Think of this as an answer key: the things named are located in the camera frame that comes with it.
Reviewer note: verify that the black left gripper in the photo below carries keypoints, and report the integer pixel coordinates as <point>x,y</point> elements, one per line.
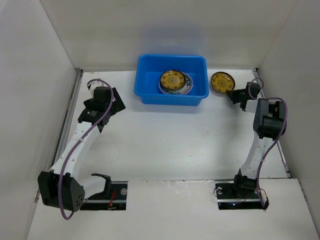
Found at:
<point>118,105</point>

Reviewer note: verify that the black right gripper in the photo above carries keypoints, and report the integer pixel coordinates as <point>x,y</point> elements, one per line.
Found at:
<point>236,95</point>

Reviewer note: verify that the yellow patterned plate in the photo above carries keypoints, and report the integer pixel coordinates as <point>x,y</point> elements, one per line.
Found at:
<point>172,80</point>
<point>222,82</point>

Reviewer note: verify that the white plate dark lettered rim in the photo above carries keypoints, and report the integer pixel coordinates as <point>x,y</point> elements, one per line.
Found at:
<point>173,82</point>

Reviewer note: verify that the teal patterned plate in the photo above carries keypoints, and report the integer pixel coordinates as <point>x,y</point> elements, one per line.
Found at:
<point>173,84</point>

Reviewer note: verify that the purple plate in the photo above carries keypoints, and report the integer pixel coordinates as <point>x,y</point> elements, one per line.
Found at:
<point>183,91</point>

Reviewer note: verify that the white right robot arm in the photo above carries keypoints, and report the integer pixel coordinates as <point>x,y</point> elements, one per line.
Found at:
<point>269,124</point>

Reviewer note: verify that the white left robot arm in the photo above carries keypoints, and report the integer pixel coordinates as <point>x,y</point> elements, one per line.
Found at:
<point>60,186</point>

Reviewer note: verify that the blue plastic bin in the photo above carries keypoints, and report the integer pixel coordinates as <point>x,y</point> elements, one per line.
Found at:
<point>150,67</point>

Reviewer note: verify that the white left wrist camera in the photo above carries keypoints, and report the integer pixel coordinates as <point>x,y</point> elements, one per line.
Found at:
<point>93,85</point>

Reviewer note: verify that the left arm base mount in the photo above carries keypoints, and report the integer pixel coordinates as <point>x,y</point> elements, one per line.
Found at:
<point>103,194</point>

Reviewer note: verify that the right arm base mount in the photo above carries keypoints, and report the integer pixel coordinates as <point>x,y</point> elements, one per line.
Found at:
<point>230,199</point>

